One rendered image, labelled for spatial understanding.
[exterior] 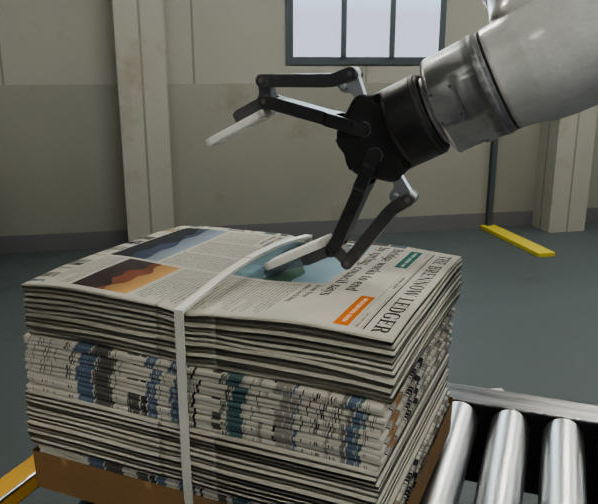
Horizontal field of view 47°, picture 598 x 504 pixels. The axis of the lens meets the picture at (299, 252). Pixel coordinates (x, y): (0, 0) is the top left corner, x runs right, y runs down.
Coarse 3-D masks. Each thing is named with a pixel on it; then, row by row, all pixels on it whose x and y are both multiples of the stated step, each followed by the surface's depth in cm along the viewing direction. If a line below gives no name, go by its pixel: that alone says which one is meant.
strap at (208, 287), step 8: (288, 240) 78; (296, 240) 80; (264, 248) 73; (272, 248) 74; (248, 256) 70; (256, 256) 70; (240, 264) 68; (224, 272) 66; (232, 272) 66; (216, 280) 64; (200, 288) 62; (208, 288) 62; (192, 296) 61; (200, 296) 61; (184, 304) 59; (192, 304) 60; (184, 312) 59
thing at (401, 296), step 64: (384, 256) 75; (448, 256) 76; (256, 320) 56; (320, 320) 55; (384, 320) 56; (448, 320) 75; (256, 384) 58; (320, 384) 56; (384, 384) 53; (256, 448) 59; (320, 448) 57; (384, 448) 55
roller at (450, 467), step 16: (464, 416) 88; (464, 432) 85; (448, 448) 80; (464, 448) 82; (448, 464) 77; (464, 464) 80; (432, 480) 74; (448, 480) 75; (432, 496) 71; (448, 496) 72
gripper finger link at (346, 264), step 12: (396, 204) 63; (408, 204) 62; (384, 216) 63; (372, 228) 64; (384, 228) 65; (360, 240) 65; (372, 240) 64; (348, 252) 66; (360, 252) 65; (348, 264) 66
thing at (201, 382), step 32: (192, 288) 65; (224, 288) 65; (160, 320) 61; (192, 320) 60; (160, 352) 62; (192, 352) 60; (160, 384) 63; (192, 384) 61; (160, 416) 63; (192, 416) 62; (160, 448) 64; (192, 448) 62; (192, 480) 63
